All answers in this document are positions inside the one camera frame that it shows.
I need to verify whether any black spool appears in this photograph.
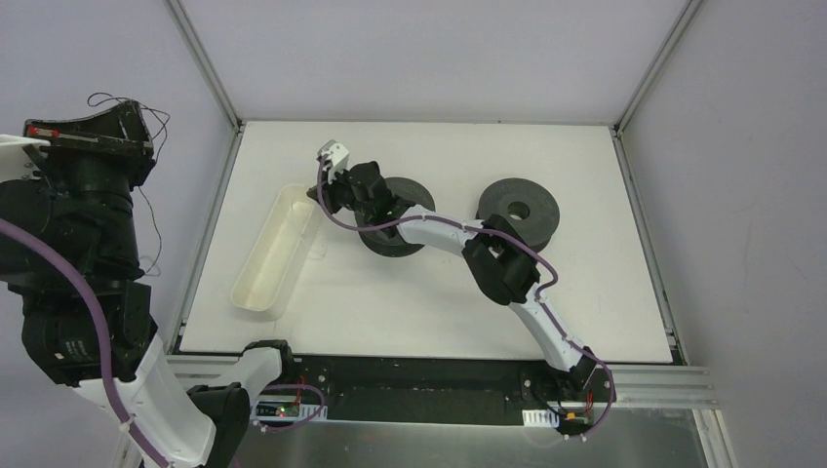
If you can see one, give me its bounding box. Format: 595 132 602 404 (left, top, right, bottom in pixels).
476 177 561 253
354 176 436 258

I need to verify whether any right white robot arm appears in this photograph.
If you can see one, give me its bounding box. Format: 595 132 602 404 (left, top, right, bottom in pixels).
308 156 603 400

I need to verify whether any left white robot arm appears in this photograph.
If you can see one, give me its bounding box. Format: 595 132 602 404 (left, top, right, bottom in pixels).
1 98 297 467

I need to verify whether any white plastic tray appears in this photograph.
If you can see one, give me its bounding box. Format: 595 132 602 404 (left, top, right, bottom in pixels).
230 184 323 322

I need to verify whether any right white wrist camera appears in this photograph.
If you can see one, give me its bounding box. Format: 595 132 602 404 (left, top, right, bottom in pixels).
317 139 350 184

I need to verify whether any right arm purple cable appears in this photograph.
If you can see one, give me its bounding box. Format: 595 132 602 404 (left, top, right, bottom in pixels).
316 154 618 444

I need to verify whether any right white cable duct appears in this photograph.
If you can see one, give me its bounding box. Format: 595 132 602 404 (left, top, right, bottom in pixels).
522 409 560 429

